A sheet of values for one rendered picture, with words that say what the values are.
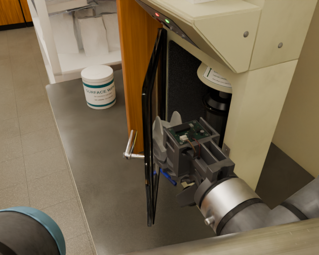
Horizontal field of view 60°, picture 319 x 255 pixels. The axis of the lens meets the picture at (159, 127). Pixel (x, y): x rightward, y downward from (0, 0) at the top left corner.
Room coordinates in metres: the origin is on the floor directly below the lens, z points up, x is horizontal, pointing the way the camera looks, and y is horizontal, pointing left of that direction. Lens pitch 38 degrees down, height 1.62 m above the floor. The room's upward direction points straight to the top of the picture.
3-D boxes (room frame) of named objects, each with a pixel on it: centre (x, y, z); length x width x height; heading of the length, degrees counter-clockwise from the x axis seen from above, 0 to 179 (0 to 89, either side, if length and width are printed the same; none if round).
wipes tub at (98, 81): (1.05, 0.26, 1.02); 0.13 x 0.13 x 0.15
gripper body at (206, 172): (0.31, -0.06, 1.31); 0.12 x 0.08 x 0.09; 26
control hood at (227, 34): (0.53, -0.03, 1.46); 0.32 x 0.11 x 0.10; 26
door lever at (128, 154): (0.47, 0.05, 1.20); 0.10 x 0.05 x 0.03; 175
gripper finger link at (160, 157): (0.35, -0.01, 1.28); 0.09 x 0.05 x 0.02; 26
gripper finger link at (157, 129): (0.40, 0.00, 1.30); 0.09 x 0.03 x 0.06; 26
